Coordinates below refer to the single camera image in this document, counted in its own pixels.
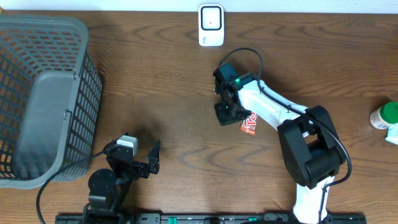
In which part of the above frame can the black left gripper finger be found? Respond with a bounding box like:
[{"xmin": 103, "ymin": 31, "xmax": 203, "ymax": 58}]
[
  {"xmin": 148, "ymin": 139, "xmax": 161, "ymax": 174},
  {"xmin": 110, "ymin": 133, "xmax": 129, "ymax": 146}
]

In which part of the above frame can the red Top chocolate bar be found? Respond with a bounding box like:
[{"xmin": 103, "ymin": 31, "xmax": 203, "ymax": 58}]
[{"xmin": 239, "ymin": 112, "xmax": 258, "ymax": 136}]

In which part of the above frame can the green lid jar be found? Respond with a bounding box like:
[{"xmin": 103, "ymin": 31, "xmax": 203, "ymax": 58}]
[{"xmin": 369, "ymin": 102, "xmax": 397, "ymax": 129}]

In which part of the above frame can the teal wet wipes pack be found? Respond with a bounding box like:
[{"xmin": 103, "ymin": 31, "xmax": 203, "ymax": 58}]
[{"xmin": 385, "ymin": 124, "xmax": 398, "ymax": 145}]

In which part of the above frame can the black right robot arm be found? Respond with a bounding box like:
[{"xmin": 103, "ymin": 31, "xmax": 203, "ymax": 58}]
[{"xmin": 213, "ymin": 63, "xmax": 352, "ymax": 223}]

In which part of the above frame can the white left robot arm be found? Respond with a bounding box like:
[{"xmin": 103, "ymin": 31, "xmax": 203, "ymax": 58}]
[{"xmin": 80, "ymin": 133, "xmax": 161, "ymax": 224}]

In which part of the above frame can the white barcode scanner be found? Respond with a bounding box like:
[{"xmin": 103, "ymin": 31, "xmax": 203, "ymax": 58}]
[{"xmin": 198, "ymin": 4, "xmax": 224, "ymax": 47}]

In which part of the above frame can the grey plastic basket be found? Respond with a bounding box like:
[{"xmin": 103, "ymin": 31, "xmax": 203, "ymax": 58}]
[{"xmin": 1, "ymin": 15, "xmax": 103, "ymax": 189}]

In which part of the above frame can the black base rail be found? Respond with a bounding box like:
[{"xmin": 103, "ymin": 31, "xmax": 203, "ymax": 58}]
[{"xmin": 55, "ymin": 212, "xmax": 368, "ymax": 224}]

